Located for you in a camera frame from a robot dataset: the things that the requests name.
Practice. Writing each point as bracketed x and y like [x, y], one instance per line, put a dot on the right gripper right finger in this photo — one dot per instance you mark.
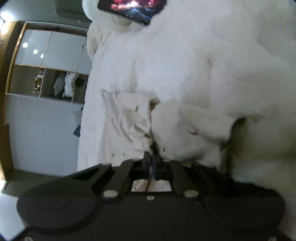
[175, 174]

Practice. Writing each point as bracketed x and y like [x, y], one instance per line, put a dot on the blue clothes pile on floor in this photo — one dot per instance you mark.
[78, 118]

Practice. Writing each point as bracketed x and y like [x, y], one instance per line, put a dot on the white fluffy bed blanket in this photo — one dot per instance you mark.
[236, 57]

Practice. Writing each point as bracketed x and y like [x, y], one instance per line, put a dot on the white wardrobe with shelves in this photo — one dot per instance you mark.
[36, 127]

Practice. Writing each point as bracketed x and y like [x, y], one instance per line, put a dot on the black tablet with video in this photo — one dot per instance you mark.
[138, 11]

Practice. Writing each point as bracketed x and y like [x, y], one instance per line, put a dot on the cream patterned garment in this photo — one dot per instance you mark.
[138, 123]

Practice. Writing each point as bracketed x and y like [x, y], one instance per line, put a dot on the clothes pile on shelf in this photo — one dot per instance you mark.
[64, 86]

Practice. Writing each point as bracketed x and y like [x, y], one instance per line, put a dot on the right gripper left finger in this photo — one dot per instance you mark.
[109, 181]

